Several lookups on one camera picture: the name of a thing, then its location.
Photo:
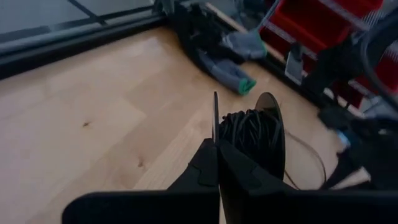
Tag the red bin rack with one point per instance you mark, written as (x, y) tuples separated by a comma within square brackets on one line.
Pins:
[(304, 28)]

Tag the black plastic spool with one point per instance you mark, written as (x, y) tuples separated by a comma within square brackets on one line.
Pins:
[(273, 105)]

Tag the grey pouch with green trim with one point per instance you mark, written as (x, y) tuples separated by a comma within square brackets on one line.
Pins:
[(227, 73)]

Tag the dark aluminium table frame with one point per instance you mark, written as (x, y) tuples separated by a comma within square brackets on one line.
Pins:
[(77, 40)]

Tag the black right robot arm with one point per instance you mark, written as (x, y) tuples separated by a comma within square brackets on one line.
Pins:
[(335, 62)]

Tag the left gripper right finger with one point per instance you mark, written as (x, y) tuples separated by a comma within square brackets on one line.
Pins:
[(245, 177)]

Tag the black pouch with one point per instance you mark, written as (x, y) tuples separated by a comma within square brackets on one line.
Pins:
[(199, 28)]

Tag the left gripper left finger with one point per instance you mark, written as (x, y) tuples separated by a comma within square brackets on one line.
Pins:
[(202, 171)]

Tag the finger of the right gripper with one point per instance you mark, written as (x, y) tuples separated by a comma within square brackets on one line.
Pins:
[(340, 171)]

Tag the clear bag with green rim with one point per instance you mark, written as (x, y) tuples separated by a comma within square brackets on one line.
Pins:
[(245, 45)]

